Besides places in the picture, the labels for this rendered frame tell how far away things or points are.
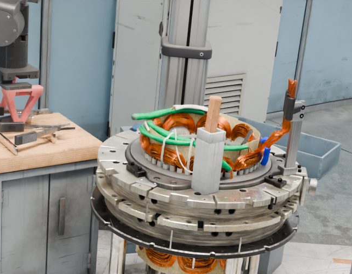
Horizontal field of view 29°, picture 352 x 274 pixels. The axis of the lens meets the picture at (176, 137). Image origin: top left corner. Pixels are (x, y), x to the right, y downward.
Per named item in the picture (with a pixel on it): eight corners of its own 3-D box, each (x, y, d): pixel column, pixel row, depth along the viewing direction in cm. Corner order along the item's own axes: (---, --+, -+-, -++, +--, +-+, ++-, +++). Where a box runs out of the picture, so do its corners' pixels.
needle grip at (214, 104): (211, 142, 92) (218, 100, 90) (200, 137, 93) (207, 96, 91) (217, 139, 93) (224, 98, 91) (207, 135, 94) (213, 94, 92)
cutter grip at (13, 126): (-1, 132, 114) (-1, 123, 113) (-1, 130, 114) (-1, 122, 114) (24, 131, 115) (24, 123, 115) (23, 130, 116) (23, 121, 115)
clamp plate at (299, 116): (303, 120, 101) (306, 102, 100) (289, 122, 100) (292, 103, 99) (301, 119, 101) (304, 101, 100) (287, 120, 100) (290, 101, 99)
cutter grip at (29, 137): (17, 145, 109) (17, 136, 108) (13, 144, 109) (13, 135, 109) (37, 141, 112) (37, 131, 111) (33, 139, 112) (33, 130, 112)
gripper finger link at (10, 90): (5, 132, 114) (6, 78, 111) (-11, 119, 119) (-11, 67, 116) (42, 128, 118) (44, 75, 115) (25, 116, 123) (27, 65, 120)
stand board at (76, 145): (-6, 174, 107) (-6, 160, 106) (-45, 135, 121) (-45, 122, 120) (106, 157, 118) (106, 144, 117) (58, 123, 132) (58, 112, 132)
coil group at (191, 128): (164, 141, 110) (167, 116, 109) (158, 137, 112) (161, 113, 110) (195, 137, 114) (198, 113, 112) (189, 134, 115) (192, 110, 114)
